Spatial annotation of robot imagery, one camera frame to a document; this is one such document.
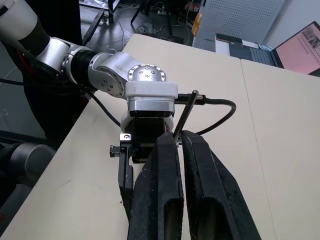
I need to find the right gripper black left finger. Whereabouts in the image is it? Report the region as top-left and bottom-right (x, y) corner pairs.
(126, 131), (185, 240)

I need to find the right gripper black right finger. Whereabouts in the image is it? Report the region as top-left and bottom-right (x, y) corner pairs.
(180, 129), (263, 240)

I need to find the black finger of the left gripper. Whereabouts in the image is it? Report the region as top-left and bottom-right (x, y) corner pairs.
(117, 148), (136, 222)

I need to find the thin metal rod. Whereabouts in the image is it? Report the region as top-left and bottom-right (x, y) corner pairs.
(173, 90), (200, 144)

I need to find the grey cylindrical robot part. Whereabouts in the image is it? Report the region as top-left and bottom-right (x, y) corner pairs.
(9, 142), (57, 187)

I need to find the black robot torso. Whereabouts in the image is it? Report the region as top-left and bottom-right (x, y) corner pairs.
(0, 37), (88, 141)

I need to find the white perforated panel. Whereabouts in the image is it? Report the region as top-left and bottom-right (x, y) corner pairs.
(192, 0), (287, 48)

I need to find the open laptop pink screen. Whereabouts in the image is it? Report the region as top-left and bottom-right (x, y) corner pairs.
(228, 21), (320, 76)

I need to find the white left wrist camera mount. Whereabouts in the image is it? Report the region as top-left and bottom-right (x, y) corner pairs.
(120, 81), (180, 133)

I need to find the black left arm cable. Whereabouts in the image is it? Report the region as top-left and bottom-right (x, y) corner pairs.
(83, 91), (237, 135)

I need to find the black metal frame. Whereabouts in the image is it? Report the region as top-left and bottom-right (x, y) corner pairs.
(81, 0), (118, 46)

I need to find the yellow plastic bracket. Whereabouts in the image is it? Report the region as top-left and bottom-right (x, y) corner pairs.
(191, 12), (203, 35)

